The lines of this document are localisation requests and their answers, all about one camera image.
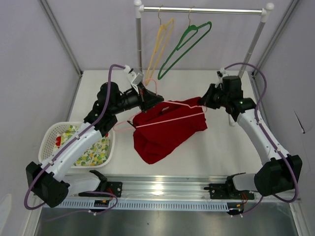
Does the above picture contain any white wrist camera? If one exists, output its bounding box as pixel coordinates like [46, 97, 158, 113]
[124, 65, 143, 90]
[216, 67, 229, 86]

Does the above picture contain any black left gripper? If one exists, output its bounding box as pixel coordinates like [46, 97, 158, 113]
[110, 82, 163, 115]

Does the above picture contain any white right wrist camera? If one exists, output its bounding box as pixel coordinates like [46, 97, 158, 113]
[216, 67, 229, 86]

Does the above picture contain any green hanger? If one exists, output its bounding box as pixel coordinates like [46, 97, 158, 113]
[157, 13, 213, 80]

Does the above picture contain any white plastic laundry basket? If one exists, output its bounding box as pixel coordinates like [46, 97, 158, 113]
[38, 122, 115, 169]

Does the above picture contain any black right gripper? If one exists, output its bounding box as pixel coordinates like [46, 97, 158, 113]
[198, 84, 229, 110]

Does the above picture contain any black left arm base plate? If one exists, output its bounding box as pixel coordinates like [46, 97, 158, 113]
[78, 181, 123, 198]

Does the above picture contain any white metal clothes rack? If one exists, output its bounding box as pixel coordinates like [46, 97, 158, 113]
[133, 0, 275, 126]

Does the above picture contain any aluminium mounting rail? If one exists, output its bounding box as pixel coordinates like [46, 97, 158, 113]
[33, 175, 300, 199]

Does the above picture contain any red skirt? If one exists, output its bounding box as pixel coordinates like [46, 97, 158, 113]
[132, 97, 207, 164]

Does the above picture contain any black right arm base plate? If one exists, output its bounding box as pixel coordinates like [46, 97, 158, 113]
[203, 183, 234, 200]

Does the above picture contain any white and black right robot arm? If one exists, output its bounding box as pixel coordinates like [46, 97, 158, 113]
[198, 76, 302, 199]

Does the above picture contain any lemon print cloth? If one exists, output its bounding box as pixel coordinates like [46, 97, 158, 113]
[53, 125, 111, 167]

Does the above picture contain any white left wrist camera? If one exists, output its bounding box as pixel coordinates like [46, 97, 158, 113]
[124, 65, 143, 90]

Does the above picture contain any pink wire hanger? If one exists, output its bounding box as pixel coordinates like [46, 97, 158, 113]
[113, 78, 209, 133]

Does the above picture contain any white slotted cable duct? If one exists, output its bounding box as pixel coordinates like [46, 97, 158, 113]
[57, 199, 229, 212]

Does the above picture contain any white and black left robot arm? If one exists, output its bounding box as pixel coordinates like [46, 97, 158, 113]
[24, 82, 164, 209]

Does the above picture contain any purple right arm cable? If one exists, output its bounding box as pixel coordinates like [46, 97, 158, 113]
[222, 62, 300, 217]

